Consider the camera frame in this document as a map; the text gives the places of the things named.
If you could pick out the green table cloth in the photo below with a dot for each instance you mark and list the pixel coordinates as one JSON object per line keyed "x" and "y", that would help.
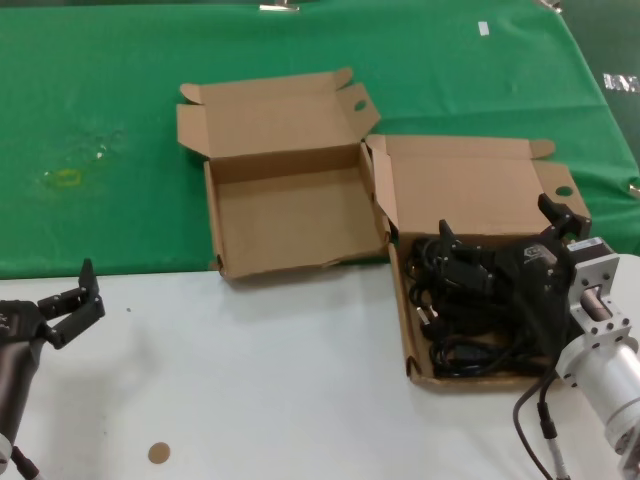
{"x": 100, "y": 75}

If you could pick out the silver foil tape strip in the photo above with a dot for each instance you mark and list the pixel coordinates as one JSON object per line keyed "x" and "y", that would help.
{"x": 620, "y": 82}

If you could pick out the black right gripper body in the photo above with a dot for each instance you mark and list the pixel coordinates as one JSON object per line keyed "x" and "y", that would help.
{"x": 540, "y": 290}

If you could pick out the brown cardboard disc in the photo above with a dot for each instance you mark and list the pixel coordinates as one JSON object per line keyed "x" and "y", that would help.
{"x": 159, "y": 453}

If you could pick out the open brown cardboard box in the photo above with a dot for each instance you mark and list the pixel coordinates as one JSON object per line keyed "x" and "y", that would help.
{"x": 290, "y": 215}
{"x": 460, "y": 190}

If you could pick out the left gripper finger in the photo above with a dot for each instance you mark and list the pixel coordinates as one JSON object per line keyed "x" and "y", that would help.
{"x": 90, "y": 305}

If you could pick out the white tape piece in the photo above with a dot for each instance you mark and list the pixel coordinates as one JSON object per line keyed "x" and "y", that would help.
{"x": 484, "y": 29}

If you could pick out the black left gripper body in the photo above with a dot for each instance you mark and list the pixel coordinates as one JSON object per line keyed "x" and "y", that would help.
{"x": 17, "y": 380}

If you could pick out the clear tape patch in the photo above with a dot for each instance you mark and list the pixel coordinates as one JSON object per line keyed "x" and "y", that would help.
{"x": 102, "y": 150}

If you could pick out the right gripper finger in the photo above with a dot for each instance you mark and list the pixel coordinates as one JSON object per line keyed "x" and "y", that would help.
{"x": 462, "y": 265}
{"x": 562, "y": 220}

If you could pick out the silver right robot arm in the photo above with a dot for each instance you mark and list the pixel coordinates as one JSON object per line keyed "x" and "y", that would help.
{"x": 615, "y": 360}

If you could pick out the metal table clamp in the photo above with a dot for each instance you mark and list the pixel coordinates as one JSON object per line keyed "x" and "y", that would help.
{"x": 280, "y": 7}
{"x": 635, "y": 189}

